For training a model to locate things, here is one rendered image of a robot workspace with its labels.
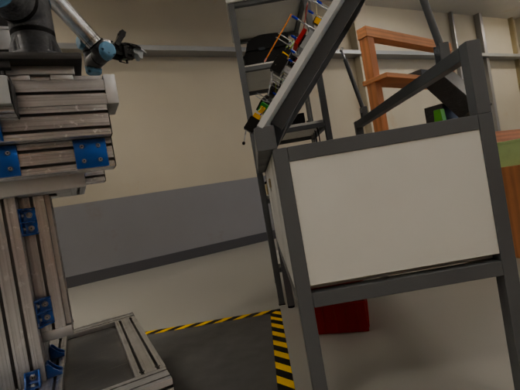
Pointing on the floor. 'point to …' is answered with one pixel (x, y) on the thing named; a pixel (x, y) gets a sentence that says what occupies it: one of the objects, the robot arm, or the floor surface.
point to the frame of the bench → (507, 290)
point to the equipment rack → (260, 20)
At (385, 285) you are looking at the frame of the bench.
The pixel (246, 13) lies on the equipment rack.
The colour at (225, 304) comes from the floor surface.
